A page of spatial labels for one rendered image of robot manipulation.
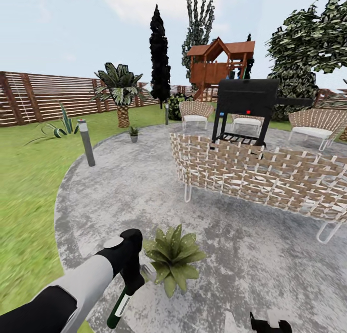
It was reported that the insectifuge atomizer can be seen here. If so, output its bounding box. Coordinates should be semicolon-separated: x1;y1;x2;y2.
107;284;132;329

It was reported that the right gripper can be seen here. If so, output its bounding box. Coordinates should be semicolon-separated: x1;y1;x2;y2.
250;311;292;333

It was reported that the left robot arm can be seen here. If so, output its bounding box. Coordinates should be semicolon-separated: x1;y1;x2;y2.
0;228;157;333

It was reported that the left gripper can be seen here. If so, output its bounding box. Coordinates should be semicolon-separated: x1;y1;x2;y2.
120;262;145;294

